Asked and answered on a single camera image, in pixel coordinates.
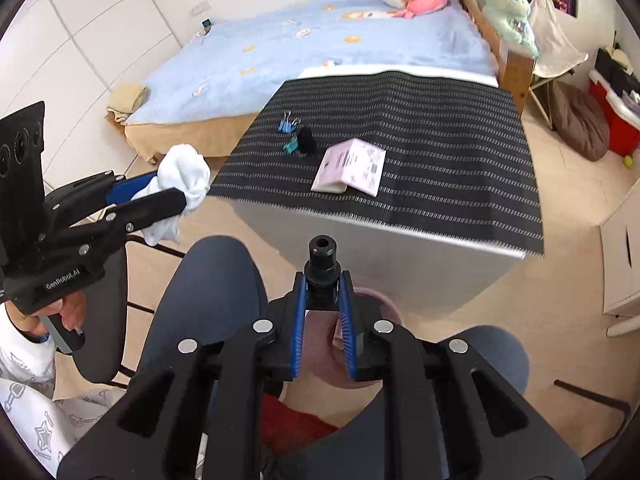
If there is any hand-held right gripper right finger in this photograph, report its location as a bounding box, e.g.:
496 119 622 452
340 270 586 480

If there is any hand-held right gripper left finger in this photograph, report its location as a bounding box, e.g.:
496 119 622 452
57 271 308 480

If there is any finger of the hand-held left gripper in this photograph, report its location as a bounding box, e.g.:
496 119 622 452
45 171 162 227
49 187 187 252

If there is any white sock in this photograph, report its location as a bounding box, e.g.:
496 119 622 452
142 144 212 249

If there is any translucent pink waste bin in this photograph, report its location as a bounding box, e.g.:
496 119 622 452
300 286 405 393

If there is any black forked mount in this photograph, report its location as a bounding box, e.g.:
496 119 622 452
302 236 344 312

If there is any person's left forearm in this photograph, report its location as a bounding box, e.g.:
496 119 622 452
0 305 126 478

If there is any person's left hand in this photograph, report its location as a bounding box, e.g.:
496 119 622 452
10 291 87 343

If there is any beige bed skirt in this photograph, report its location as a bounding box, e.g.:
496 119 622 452
122 110 262 162

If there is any beige folded towel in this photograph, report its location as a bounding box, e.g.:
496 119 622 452
106 82 151 124

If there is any white table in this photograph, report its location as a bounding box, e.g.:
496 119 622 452
235 62 527 319

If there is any red cloth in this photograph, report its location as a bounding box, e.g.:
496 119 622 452
259 394 342 457

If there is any white wardrobe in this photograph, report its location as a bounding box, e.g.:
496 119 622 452
0 0 186 186

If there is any blue binder clip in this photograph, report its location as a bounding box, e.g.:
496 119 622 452
276 109 302 134

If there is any small black object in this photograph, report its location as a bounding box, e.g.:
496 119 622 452
295 127 317 156

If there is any pink printed box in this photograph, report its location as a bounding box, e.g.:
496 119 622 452
310 138 387 197

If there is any black white striped table mat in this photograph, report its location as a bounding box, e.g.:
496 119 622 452
207 71 546 260

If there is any light blue printed blanket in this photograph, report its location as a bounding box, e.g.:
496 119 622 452
125 0 499 127

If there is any white drawer cabinet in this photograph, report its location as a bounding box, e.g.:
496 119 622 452
600 187 640 337

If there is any brown cushion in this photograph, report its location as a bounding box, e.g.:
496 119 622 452
550 82 611 163

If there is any red cooler box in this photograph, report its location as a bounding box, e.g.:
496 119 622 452
587 70 640 159

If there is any pink whale plush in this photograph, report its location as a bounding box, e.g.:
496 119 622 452
395 0 451 20

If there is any white folding canvas chair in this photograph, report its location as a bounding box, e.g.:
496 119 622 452
522 0 590 131

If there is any large mint green plush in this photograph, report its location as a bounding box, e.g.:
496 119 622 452
467 0 541 59

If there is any black bag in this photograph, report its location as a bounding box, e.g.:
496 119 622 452
595 47 640 101

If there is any black metal frame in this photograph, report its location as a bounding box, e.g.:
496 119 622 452
553 379 632 462

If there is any wooden bed frame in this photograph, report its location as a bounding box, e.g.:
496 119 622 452
457 0 537 117

